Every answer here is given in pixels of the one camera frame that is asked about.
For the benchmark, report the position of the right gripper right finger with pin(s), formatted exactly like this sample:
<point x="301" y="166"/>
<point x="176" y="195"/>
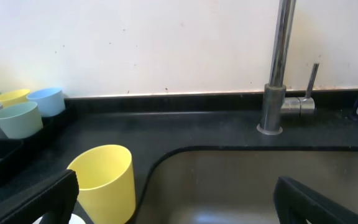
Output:
<point x="300" y="205"/>

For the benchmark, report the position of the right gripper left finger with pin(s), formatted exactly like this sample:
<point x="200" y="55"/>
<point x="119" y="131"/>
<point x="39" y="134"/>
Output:
<point x="51" y="199"/>

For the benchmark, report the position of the yellow cup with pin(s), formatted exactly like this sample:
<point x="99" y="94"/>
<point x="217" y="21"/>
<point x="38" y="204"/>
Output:
<point x="110" y="193"/>
<point x="11" y="97"/>

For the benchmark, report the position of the black tray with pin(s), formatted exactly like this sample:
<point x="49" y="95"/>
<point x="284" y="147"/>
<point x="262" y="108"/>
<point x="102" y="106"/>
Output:
<point x="8" y="155"/>

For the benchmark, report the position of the light green cup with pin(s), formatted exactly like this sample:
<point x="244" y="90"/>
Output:
<point x="20" y="124"/>

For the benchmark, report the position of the steel sink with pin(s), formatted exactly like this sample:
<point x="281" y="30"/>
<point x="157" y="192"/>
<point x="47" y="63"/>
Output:
<point x="222" y="180"/>

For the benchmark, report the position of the blue cup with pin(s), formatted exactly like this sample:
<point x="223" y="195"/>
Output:
<point x="50" y="102"/>

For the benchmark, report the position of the steel tap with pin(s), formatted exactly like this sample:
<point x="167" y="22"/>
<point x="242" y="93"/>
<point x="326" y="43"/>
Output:
<point x="272" y="105"/>

